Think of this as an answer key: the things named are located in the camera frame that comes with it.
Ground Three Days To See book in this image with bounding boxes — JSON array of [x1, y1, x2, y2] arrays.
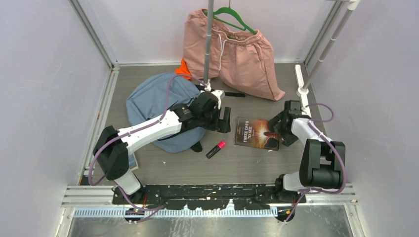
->
[[234, 117, 280, 151]]

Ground blue student backpack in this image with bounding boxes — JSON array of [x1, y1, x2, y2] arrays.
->
[[126, 73, 206, 153]]

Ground Nineteen Eighty-Four blue book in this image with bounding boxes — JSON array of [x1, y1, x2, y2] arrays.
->
[[128, 154, 139, 171]]

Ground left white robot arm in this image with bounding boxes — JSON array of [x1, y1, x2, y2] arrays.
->
[[90, 90, 231, 204]]

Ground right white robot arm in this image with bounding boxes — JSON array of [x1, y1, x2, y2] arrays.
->
[[268, 100, 347, 203]]

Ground pink black highlighter marker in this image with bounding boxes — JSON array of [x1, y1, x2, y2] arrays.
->
[[206, 141, 226, 159]]

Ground left rack pole with foot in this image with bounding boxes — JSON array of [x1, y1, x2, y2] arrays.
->
[[203, 0, 214, 92]]

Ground rack pole with foot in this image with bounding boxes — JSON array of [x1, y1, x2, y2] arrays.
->
[[203, 0, 214, 92], [294, 0, 360, 106]]

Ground right rack pole with foot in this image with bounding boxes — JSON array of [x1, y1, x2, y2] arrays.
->
[[294, 0, 360, 106]]

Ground orange cloth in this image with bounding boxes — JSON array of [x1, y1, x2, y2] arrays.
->
[[174, 58, 192, 81]]

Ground pink shorts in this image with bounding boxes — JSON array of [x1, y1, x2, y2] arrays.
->
[[182, 9, 285, 101]]

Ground green clothes hanger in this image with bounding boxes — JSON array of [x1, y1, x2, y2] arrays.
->
[[213, 6, 257, 35]]

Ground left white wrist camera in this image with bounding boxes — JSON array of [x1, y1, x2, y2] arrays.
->
[[211, 90, 225, 110]]

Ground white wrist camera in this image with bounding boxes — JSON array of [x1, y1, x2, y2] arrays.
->
[[211, 90, 225, 110], [301, 105, 312, 117]]

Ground black backpack strap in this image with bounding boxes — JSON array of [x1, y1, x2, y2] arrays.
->
[[196, 84, 246, 98]]

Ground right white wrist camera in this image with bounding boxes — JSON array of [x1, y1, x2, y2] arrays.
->
[[301, 105, 312, 117]]

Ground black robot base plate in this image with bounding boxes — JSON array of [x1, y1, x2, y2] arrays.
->
[[112, 183, 300, 210]]

